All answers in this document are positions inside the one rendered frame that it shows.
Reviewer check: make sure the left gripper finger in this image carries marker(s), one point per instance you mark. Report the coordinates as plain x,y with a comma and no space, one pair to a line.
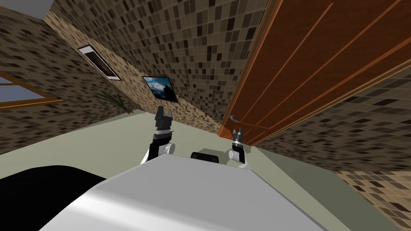
169,114
159,113

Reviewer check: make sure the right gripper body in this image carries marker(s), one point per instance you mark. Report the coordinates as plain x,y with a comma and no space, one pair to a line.
237,138

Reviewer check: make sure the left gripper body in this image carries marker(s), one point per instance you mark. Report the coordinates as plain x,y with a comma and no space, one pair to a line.
163,123

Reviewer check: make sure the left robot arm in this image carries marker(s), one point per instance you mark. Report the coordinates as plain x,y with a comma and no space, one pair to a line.
38,195

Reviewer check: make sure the black-framed sky picture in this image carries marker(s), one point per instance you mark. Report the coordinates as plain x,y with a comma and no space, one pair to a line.
160,88

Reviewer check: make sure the green potted plant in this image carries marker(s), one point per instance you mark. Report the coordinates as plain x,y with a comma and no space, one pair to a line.
115,101

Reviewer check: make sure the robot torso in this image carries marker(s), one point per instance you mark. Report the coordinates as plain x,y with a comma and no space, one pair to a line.
179,195

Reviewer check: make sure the white-framed dark picture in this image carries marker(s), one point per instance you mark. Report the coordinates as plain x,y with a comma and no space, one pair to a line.
100,63

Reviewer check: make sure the brown wooden door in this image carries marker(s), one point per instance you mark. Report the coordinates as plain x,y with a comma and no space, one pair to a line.
308,61

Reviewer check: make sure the wooden-framed window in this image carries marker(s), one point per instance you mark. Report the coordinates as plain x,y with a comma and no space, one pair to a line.
19,93

